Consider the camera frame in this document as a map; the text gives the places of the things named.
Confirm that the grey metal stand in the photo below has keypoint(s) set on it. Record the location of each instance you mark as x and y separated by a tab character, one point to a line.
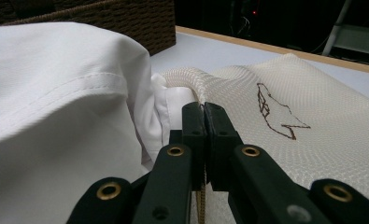
356	35

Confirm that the dark brown wicker basket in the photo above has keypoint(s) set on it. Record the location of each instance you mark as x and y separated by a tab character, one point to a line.
135	21

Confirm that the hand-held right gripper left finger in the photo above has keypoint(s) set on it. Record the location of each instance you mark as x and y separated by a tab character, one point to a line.
194	137

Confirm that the white shirt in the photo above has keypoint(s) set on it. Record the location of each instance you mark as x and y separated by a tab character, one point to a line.
54	109

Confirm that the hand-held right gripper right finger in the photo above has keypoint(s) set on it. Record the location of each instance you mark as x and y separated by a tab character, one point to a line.
220	140

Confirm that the cream mesh laundry bag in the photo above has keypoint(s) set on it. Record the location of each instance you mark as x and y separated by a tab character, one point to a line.
313	102

